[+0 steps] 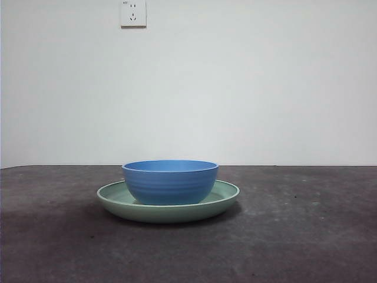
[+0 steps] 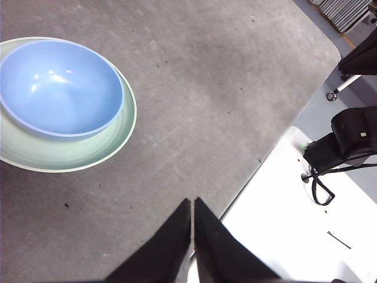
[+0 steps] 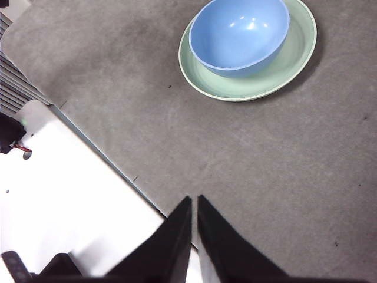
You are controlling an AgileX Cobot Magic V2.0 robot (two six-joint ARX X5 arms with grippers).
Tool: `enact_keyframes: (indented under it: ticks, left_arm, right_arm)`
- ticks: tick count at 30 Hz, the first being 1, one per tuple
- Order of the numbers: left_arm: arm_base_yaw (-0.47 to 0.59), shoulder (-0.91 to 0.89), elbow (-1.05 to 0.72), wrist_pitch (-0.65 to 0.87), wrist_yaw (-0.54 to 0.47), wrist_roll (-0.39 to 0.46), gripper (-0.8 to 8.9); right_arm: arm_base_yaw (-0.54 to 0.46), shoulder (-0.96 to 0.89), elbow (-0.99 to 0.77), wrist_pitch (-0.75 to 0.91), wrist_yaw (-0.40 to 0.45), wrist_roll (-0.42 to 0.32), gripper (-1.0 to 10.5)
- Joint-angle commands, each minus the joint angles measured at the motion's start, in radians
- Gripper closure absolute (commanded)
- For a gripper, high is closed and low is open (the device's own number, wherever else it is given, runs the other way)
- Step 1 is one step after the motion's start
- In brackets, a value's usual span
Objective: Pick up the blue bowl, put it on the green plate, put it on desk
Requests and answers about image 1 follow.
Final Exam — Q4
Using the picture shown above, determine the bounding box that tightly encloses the blue ribbed bowl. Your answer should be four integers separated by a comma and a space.
121, 160, 220, 206

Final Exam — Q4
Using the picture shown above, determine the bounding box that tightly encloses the green shallow plate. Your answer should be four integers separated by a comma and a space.
97, 179, 240, 224

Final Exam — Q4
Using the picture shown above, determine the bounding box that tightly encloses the white wall socket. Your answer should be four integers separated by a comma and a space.
120, 0, 147, 29

